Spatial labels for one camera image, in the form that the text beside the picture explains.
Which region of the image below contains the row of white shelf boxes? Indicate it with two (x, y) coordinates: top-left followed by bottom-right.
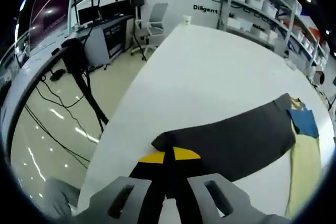
(227, 16), (279, 44)

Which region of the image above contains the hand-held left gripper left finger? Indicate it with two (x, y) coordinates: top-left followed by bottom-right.
(76, 152), (169, 224)

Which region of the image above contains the dark office desk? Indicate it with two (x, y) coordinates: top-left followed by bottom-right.
(76, 14), (137, 66)

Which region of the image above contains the white curved desk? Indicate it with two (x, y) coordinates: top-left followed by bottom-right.
(0, 37), (110, 159)

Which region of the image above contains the white grey office chair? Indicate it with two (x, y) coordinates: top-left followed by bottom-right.
(130, 3), (169, 57)

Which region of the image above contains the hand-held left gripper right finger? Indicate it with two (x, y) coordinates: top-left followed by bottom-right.
(165, 147), (289, 224)

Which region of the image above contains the large curved monitor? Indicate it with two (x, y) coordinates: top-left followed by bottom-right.
(27, 0), (79, 51)

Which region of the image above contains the grey metal shelf rack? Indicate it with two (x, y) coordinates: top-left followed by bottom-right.
(216, 0), (330, 67)

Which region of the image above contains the black floor power strip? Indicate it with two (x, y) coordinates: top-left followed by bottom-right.
(49, 69), (65, 82)

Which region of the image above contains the yellow garment with coloured sleeves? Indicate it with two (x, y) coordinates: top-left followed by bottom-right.
(151, 92), (325, 221)

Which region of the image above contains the black computer monitor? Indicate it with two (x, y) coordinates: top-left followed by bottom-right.
(99, 0), (133, 20)
(78, 6), (100, 25)

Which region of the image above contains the black floor cable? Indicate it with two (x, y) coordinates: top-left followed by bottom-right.
(25, 103), (91, 163)
(36, 79), (86, 109)

